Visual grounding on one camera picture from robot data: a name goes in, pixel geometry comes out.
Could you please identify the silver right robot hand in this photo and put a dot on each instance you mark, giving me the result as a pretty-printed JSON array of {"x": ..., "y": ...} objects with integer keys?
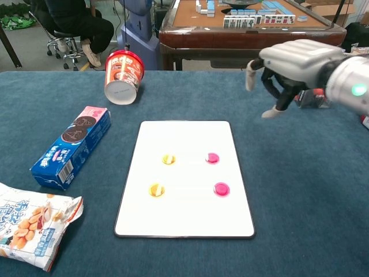
[{"x": 299, "y": 60}]

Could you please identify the pink round magnet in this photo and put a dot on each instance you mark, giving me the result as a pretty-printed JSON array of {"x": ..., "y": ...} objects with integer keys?
[
  {"x": 221, "y": 189},
  {"x": 212, "y": 158}
]

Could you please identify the orange round magnet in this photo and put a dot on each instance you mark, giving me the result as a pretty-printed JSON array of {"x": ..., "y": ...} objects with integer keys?
[
  {"x": 156, "y": 190},
  {"x": 168, "y": 159}
]

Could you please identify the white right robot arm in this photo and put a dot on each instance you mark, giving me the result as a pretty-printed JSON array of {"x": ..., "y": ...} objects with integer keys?
[{"x": 346, "y": 72}]

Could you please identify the white rectangular board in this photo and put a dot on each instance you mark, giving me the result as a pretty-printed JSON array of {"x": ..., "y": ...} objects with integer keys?
[{"x": 187, "y": 219}]

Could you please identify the clear box with red toy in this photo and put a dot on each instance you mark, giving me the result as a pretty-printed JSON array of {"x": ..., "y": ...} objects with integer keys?
[{"x": 312, "y": 99}]

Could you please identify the single blue backed mahjong tile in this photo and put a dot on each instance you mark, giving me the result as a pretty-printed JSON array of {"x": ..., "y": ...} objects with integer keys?
[{"x": 302, "y": 18}]

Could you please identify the red print mahjong tile row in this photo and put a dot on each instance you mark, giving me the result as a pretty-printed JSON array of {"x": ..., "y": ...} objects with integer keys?
[{"x": 279, "y": 19}]

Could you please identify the black tripod stand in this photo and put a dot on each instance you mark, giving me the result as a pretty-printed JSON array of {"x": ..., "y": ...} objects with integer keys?
[{"x": 338, "y": 13}]

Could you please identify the blue backed mahjong tile row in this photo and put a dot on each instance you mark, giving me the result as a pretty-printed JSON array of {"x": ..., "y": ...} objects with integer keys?
[
  {"x": 271, "y": 5},
  {"x": 243, "y": 12}
]

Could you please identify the black bag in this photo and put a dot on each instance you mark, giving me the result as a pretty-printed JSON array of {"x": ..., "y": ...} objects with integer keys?
[{"x": 357, "y": 34}]

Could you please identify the dark print mahjong tile row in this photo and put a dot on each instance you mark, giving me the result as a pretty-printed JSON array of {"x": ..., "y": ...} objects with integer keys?
[{"x": 239, "y": 22}]

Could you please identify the brown mahjong table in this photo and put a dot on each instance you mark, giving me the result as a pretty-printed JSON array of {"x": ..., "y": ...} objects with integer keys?
[{"x": 216, "y": 37}]

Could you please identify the blue backed mahjong tile stack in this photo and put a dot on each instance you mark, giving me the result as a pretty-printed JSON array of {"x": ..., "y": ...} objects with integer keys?
[{"x": 210, "y": 5}]

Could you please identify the blue machine base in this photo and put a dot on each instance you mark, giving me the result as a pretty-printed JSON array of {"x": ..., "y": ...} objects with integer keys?
[{"x": 138, "y": 37}]

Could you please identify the blue felt tablecloth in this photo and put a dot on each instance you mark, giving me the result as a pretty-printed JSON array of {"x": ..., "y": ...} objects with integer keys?
[{"x": 302, "y": 231}]

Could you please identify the red instant noodle cup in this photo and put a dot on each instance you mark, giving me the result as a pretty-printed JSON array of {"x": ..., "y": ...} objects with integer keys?
[{"x": 124, "y": 75}]

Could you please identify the seated person black clothes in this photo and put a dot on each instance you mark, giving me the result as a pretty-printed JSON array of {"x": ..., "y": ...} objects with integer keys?
[{"x": 86, "y": 26}]

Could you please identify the black swivel stool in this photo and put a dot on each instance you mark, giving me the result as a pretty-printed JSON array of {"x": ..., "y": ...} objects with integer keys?
[{"x": 63, "y": 34}]

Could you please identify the blue cookie box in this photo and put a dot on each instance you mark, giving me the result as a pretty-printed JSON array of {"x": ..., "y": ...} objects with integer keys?
[{"x": 72, "y": 144}]

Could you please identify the green fabric pile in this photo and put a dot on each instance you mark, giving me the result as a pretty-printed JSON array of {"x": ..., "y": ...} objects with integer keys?
[{"x": 14, "y": 22}]

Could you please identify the black metal leg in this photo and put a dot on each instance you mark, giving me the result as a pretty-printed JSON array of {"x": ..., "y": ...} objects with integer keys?
[{"x": 10, "y": 49}]

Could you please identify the white snack bag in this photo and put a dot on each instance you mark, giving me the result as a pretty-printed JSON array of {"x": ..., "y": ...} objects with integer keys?
[{"x": 29, "y": 225}]

